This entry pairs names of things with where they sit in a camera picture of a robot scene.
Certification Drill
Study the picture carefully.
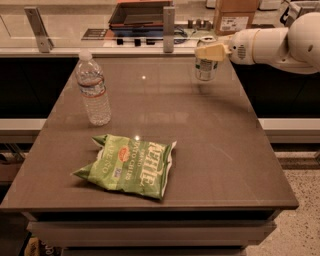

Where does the green jalapeno chip bag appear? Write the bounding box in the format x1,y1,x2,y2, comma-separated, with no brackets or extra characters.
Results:
73,134,176,200

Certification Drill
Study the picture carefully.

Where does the left metal glass bracket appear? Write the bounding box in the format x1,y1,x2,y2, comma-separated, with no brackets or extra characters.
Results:
24,6,54,53

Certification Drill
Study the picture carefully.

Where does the right metal glass bracket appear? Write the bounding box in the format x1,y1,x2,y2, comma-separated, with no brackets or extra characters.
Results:
280,0,319,27

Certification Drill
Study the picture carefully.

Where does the silver green 7up can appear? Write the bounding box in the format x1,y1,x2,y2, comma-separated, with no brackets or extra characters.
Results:
195,36,218,81

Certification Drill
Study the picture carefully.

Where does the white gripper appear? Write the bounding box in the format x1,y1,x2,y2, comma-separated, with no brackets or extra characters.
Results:
195,29,259,65

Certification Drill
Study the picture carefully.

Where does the metal glass bracket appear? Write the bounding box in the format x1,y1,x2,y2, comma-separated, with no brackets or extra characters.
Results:
24,6,54,53
163,6,175,53
280,0,319,27

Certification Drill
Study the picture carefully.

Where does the yellow bag under table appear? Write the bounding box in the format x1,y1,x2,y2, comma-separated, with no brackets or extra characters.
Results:
23,237,62,256

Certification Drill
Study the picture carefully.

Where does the middle metal glass bracket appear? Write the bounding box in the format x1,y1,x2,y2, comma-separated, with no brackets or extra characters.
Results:
163,6,175,53

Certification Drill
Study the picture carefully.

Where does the dark open tray box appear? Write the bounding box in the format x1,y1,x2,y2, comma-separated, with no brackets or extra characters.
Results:
109,0,173,28

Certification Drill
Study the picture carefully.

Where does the white table drawer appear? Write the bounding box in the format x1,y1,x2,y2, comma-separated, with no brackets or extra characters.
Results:
28,221,276,247

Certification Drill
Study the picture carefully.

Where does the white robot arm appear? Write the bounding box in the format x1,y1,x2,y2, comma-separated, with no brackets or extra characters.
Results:
195,12,320,74

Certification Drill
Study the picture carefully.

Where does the clear plastic water bottle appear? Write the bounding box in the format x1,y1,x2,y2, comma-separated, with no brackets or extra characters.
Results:
75,50,111,126

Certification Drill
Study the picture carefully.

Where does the brown cardboard box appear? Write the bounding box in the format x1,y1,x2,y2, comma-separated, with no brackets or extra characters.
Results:
214,0,259,36

